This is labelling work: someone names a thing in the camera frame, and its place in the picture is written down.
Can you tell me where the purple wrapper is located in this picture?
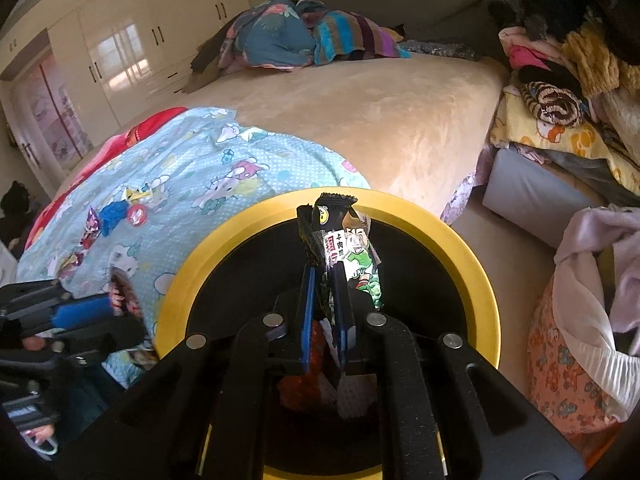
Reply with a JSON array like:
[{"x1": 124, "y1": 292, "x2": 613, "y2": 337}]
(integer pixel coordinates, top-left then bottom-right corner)
[{"x1": 80, "y1": 207, "x2": 104, "y2": 251}]

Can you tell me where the pink garment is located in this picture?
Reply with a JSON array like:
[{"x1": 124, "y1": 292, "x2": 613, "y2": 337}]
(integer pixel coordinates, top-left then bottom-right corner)
[{"x1": 500, "y1": 27, "x2": 561, "y2": 81}]

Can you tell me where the black green cartoon snack wrapper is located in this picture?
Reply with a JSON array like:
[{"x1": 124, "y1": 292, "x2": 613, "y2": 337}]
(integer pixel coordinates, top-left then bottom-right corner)
[{"x1": 296, "y1": 191, "x2": 386, "y2": 311}]

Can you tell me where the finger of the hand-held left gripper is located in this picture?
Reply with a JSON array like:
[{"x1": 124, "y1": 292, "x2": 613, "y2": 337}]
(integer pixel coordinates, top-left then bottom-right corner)
[
  {"x1": 30, "y1": 314, "x2": 147, "y2": 358},
  {"x1": 0, "y1": 282, "x2": 113, "y2": 330}
]

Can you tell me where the grey patterned cloth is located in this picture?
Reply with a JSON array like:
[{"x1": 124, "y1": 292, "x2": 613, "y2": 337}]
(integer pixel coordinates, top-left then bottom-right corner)
[{"x1": 400, "y1": 40, "x2": 481, "y2": 62}]

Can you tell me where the brown snack wrapper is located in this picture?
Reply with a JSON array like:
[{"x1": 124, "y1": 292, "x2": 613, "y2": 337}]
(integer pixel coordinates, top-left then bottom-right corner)
[{"x1": 107, "y1": 267, "x2": 147, "y2": 322}]

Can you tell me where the blue floral quilt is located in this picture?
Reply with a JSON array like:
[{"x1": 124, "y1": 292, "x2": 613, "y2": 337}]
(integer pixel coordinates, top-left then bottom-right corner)
[{"x1": 217, "y1": 0, "x2": 326, "y2": 76}]

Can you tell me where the black bin with yellow rim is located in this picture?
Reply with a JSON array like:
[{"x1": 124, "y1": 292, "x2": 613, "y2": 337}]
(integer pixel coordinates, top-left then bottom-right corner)
[{"x1": 152, "y1": 189, "x2": 501, "y2": 480}]

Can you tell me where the white door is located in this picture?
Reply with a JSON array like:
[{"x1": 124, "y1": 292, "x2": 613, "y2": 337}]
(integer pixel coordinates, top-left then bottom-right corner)
[{"x1": 0, "y1": 80, "x2": 57, "y2": 191}]

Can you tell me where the pink cartoon door curtain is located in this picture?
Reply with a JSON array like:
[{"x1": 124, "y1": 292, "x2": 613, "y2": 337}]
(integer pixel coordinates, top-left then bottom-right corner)
[{"x1": 17, "y1": 55, "x2": 94, "y2": 163}]

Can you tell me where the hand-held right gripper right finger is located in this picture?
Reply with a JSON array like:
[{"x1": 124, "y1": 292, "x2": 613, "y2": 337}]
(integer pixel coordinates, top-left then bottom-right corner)
[{"x1": 334, "y1": 265, "x2": 587, "y2": 480}]

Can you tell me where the cream glossy wardrobe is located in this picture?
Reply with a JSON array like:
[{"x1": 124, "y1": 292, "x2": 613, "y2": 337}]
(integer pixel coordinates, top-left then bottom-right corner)
[{"x1": 0, "y1": 0, "x2": 248, "y2": 131}]

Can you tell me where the black plush toy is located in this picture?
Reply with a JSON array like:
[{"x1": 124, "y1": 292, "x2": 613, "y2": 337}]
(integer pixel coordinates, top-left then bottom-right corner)
[{"x1": 0, "y1": 182, "x2": 43, "y2": 261}]

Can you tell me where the person's left hand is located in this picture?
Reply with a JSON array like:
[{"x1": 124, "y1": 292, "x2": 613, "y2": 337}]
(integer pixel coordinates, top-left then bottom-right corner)
[{"x1": 21, "y1": 423, "x2": 55, "y2": 442}]

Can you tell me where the light pink cloth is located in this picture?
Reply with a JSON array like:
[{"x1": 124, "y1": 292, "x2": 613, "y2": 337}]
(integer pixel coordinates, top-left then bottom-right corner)
[{"x1": 554, "y1": 205, "x2": 640, "y2": 423}]

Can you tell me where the blue cartoon cat blanket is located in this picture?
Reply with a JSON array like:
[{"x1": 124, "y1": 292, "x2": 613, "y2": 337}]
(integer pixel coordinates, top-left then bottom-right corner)
[{"x1": 17, "y1": 106, "x2": 372, "y2": 391}]

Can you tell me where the yellow knit garment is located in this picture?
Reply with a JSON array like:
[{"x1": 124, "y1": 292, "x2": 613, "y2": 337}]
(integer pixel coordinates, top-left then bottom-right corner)
[{"x1": 562, "y1": 20, "x2": 640, "y2": 100}]

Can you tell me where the grey headboard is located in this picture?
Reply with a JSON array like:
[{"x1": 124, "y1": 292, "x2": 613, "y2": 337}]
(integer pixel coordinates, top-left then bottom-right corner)
[{"x1": 292, "y1": 0, "x2": 506, "y2": 61}]

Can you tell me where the orange red wrapper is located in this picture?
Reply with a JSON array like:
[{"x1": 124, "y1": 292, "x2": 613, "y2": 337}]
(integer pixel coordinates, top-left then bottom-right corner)
[{"x1": 277, "y1": 320, "x2": 327, "y2": 412}]

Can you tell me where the yellow cartoon blanket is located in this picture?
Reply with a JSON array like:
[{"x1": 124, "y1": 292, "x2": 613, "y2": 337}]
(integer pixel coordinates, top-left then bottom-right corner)
[{"x1": 490, "y1": 85, "x2": 640, "y2": 196}]

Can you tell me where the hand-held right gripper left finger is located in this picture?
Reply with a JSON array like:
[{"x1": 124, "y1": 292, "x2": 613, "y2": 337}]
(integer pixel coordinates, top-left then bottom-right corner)
[{"x1": 55, "y1": 262, "x2": 321, "y2": 480}]

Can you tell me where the striped colourful towel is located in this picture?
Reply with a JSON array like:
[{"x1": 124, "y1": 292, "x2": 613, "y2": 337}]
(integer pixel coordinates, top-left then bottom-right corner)
[{"x1": 312, "y1": 10, "x2": 413, "y2": 66}]

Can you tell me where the blue wrapper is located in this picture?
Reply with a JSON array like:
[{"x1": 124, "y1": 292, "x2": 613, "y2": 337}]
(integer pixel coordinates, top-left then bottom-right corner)
[{"x1": 102, "y1": 200, "x2": 132, "y2": 237}]

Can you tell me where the red patterned blanket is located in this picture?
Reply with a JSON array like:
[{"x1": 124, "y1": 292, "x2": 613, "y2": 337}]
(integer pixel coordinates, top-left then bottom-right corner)
[{"x1": 25, "y1": 106, "x2": 188, "y2": 251}]

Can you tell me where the beige bed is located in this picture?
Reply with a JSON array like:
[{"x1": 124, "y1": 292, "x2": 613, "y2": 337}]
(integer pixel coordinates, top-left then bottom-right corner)
[{"x1": 50, "y1": 52, "x2": 511, "y2": 221}]

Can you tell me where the brown striped knit garment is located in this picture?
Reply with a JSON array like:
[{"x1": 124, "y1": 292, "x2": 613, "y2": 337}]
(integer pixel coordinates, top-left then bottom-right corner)
[{"x1": 520, "y1": 80, "x2": 589, "y2": 127}]

